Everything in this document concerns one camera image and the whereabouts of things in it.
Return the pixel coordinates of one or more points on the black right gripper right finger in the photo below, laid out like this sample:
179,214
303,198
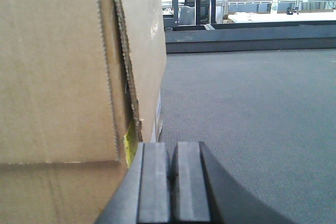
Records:
203,191

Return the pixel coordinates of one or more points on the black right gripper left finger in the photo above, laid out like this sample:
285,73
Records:
144,194

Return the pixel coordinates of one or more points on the brown cardboard carton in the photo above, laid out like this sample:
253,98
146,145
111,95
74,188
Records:
80,88

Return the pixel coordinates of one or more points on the dark conveyor belt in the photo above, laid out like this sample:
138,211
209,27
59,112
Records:
267,116

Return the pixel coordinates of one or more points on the black conveyor side frame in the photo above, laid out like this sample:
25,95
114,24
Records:
251,37

